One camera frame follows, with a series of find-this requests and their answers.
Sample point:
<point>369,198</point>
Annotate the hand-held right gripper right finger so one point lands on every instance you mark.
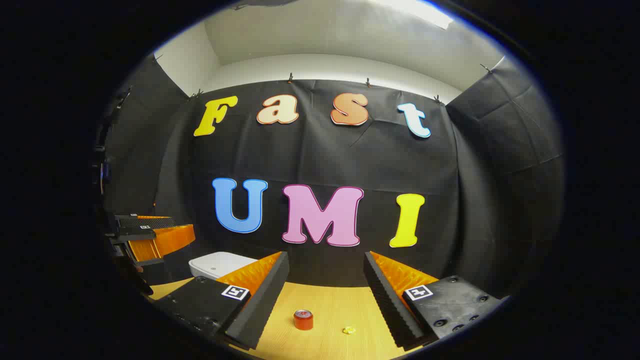
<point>387,300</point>

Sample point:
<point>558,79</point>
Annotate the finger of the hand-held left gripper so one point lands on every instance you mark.
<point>150,222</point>
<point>165,242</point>

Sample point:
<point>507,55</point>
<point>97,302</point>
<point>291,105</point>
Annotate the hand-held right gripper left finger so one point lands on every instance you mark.
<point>260,305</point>

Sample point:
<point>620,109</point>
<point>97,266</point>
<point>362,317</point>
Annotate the red pop can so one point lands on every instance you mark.
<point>303,321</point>

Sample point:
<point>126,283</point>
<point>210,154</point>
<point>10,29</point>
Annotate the yellow paper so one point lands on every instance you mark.
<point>349,330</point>

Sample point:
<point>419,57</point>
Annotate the white desktop garbage bin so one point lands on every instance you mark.
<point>220,262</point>

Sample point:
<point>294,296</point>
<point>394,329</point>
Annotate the wooden desktop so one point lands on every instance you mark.
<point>330,305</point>

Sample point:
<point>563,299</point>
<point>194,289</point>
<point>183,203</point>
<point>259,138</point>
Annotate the black backdrop cloth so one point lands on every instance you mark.
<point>320,160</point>

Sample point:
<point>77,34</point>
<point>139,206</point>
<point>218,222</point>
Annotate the row of black cloth clips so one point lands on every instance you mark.
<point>290,78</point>

